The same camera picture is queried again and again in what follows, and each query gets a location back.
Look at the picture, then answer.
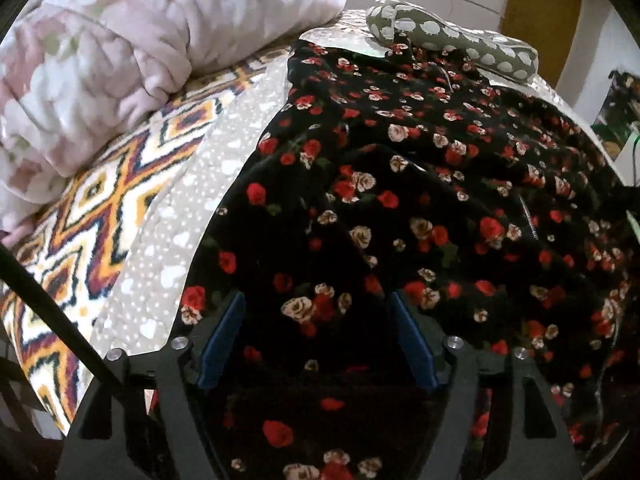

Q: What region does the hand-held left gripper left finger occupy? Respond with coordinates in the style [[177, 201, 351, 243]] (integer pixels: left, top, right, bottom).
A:
[[56, 290, 246, 480]]

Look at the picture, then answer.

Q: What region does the black cable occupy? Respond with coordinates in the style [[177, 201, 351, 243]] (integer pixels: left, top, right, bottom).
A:
[[0, 244, 128, 401]]

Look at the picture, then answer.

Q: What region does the dark colourful clutter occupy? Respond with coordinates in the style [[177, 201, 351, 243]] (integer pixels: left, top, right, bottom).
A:
[[591, 69, 640, 163]]

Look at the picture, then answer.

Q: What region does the pink floral comforter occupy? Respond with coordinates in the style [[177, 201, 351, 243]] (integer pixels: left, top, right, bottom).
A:
[[0, 0, 348, 231]]

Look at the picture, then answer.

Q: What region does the yellow door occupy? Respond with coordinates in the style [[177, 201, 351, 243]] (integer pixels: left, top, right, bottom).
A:
[[500, 0, 587, 88]]

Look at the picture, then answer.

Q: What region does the beige dotted bed sheet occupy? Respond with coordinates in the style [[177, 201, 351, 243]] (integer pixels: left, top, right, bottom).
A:
[[90, 7, 631, 391]]

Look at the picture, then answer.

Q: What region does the zigzag patterned blanket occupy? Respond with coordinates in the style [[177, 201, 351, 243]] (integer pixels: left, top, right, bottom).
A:
[[0, 52, 281, 436]]

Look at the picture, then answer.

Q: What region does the black floral dress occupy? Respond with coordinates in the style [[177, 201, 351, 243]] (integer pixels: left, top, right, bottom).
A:
[[170, 40, 640, 480]]

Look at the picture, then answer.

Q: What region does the olive spotted cloth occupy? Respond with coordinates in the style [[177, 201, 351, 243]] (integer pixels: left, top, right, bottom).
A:
[[366, 2, 540, 83]]

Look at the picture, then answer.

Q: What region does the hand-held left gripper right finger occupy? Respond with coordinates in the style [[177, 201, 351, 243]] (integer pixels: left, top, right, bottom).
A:
[[390, 290, 583, 480]]

